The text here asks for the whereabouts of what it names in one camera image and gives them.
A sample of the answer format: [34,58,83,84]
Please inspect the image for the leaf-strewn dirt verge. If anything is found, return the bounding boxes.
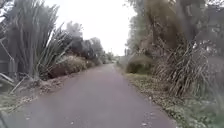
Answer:
[0,64,101,114]

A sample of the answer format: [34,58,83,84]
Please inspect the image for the tall trees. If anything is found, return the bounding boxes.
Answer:
[124,0,224,68]

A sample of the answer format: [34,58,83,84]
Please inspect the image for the grey asphalt path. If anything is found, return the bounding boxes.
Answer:
[5,63,178,128]

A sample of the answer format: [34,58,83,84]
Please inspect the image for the leaf-strewn grass verge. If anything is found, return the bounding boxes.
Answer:
[114,63,224,128]

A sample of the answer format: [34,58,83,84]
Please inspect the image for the tall flax bush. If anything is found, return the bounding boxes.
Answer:
[0,0,73,83]

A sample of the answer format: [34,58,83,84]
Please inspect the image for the low green bush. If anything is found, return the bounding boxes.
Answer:
[124,53,155,75]

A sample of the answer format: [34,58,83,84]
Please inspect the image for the row of bushes and trees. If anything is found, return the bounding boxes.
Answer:
[49,20,116,79]

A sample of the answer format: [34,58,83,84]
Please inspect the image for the drooping flax bush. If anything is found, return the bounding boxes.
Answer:
[151,39,224,101]

